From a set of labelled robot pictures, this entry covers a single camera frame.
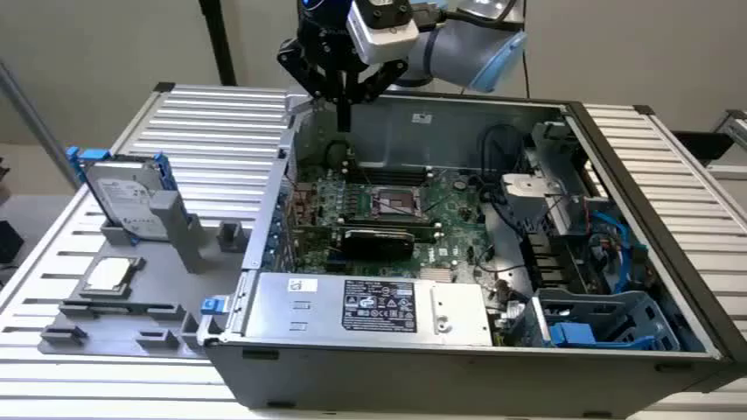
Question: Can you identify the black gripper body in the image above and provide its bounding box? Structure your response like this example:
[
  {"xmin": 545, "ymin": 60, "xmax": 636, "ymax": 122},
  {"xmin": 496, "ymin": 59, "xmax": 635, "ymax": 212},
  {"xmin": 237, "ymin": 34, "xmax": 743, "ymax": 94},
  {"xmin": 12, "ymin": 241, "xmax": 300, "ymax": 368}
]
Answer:
[{"xmin": 295, "ymin": 0, "xmax": 364, "ymax": 71}]

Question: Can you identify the hard disk with blue carrier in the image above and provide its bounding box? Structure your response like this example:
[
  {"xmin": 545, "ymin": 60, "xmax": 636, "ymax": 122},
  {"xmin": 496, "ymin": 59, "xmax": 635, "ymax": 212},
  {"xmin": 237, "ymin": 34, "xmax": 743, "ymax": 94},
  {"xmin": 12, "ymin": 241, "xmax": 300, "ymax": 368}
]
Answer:
[{"xmin": 65, "ymin": 147, "xmax": 182, "ymax": 244}]

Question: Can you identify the grey disk bay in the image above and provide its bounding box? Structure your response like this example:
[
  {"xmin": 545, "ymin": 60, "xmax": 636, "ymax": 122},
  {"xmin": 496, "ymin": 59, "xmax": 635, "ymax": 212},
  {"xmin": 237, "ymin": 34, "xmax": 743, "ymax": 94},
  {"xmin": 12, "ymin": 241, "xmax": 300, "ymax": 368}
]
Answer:
[{"xmin": 524, "ymin": 286, "xmax": 684, "ymax": 354}]

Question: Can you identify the blue disk carrier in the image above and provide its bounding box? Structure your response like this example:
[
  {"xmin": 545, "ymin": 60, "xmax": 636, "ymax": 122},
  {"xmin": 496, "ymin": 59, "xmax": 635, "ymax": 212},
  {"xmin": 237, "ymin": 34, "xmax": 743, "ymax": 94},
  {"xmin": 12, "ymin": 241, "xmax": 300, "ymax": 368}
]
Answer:
[{"xmin": 551, "ymin": 322, "xmax": 596, "ymax": 349}]

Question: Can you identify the black stand pole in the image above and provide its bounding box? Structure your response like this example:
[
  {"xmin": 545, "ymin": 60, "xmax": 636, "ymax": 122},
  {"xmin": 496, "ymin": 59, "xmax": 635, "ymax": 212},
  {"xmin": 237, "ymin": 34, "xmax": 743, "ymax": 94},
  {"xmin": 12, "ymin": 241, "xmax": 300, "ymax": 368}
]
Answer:
[{"xmin": 197, "ymin": 0, "xmax": 238, "ymax": 87}]

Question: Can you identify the CPU socket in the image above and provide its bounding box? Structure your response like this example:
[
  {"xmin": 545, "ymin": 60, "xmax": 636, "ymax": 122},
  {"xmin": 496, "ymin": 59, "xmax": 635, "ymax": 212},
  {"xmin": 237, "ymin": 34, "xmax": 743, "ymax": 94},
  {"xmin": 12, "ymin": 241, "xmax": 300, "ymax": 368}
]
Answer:
[{"xmin": 364, "ymin": 183, "xmax": 436, "ymax": 220}]

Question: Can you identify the silver metal drive cage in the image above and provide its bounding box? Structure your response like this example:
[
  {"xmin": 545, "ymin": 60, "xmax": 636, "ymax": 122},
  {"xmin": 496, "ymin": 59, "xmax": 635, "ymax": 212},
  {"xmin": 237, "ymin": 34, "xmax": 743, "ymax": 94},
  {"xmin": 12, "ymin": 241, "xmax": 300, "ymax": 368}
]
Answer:
[{"xmin": 500, "ymin": 122, "xmax": 613, "ymax": 237}]

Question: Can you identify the green motherboard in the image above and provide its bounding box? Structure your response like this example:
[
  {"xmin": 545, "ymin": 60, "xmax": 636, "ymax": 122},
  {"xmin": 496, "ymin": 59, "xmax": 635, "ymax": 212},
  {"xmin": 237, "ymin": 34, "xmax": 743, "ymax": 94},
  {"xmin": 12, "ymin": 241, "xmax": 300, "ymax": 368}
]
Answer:
[{"xmin": 291, "ymin": 168, "xmax": 497, "ymax": 281}]

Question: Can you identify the black graphics card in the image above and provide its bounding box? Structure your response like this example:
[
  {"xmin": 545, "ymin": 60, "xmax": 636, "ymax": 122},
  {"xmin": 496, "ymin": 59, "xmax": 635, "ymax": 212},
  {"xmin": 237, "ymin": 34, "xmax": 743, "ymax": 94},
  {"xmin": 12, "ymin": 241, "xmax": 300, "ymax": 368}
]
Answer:
[{"xmin": 331, "ymin": 225, "xmax": 419, "ymax": 262}]

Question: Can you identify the grey metal pole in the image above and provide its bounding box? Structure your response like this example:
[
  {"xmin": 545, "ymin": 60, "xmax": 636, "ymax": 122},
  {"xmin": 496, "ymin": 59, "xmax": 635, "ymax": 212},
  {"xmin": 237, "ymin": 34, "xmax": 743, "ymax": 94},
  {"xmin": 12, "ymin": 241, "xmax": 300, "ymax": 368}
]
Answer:
[{"xmin": 0, "ymin": 56, "xmax": 82, "ymax": 190}]

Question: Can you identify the silver power supply unit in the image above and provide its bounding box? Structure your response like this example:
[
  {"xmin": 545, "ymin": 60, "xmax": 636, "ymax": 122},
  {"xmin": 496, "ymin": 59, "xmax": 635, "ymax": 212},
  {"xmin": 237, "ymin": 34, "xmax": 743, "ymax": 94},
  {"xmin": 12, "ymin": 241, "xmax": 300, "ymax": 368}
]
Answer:
[{"xmin": 241, "ymin": 271, "xmax": 495, "ymax": 347}]

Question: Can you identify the silver CPU chip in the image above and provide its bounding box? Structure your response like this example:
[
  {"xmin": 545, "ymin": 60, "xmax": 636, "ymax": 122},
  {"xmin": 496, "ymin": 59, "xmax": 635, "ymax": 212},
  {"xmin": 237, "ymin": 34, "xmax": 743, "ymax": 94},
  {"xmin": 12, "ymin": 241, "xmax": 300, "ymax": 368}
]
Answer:
[{"xmin": 80, "ymin": 257, "xmax": 145, "ymax": 292}]

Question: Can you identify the black box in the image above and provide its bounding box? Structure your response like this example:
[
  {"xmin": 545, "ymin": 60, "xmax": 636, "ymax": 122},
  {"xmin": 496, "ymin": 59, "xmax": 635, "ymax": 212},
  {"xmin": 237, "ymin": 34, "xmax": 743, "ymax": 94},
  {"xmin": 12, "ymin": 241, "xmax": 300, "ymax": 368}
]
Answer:
[{"xmin": 0, "ymin": 220, "xmax": 24, "ymax": 263}]

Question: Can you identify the open grey PC case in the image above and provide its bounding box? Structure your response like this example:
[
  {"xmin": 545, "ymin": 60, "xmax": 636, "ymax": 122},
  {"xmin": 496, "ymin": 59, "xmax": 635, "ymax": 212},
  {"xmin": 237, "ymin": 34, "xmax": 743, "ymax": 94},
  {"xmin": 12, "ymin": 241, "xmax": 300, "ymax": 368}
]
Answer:
[{"xmin": 197, "ymin": 85, "xmax": 747, "ymax": 417}]

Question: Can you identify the grey parts rack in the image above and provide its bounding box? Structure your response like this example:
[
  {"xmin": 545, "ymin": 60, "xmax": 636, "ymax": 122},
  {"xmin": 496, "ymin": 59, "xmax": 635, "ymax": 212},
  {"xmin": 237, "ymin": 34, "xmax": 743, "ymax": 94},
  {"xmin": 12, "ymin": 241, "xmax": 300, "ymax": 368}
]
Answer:
[{"xmin": 37, "ymin": 191, "xmax": 253, "ymax": 361}]

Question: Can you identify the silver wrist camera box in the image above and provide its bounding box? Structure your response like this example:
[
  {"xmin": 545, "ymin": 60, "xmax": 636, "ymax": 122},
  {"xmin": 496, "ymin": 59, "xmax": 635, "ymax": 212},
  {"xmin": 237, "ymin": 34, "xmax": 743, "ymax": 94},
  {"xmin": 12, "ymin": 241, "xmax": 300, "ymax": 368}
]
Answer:
[{"xmin": 347, "ymin": 0, "xmax": 421, "ymax": 65}]

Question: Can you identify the black camera cable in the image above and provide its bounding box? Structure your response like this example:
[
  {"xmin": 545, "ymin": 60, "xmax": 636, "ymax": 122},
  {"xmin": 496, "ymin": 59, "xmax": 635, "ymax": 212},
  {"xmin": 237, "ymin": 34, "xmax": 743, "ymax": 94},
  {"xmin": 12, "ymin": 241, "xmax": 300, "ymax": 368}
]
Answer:
[{"xmin": 416, "ymin": 2, "xmax": 527, "ymax": 25}]

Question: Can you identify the black wire loop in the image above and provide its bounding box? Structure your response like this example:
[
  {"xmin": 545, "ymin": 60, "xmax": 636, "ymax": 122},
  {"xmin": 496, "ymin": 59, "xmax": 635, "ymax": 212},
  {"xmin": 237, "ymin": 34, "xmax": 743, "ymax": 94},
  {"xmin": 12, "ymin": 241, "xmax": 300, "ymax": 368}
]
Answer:
[{"xmin": 477, "ymin": 124, "xmax": 527, "ymax": 176}]

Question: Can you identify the blue wire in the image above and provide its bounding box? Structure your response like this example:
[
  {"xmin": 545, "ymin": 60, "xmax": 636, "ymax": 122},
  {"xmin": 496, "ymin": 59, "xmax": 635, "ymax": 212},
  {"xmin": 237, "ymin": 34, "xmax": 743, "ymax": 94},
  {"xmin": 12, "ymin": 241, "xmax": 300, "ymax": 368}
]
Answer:
[{"xmin": 588, "ymin": 209, "xmax": 649, "ymax": 298}]

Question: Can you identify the black bracket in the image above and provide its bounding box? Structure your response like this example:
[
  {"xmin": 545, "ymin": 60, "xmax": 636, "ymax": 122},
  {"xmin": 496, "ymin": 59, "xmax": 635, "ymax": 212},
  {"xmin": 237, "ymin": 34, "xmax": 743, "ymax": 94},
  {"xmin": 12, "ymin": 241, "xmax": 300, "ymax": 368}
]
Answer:
[{"xmin": 669, "ymin": 130, "xmax": 733, "ymax": 163}]

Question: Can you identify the aluminium frame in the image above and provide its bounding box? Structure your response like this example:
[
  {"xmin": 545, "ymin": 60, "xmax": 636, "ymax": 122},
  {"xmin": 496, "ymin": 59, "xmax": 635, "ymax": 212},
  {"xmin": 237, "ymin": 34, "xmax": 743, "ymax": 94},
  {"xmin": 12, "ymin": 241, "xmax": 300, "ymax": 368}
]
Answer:
[{"xmin": 704, "ymin": 108, "xmax": 747, "ymax": 180}]

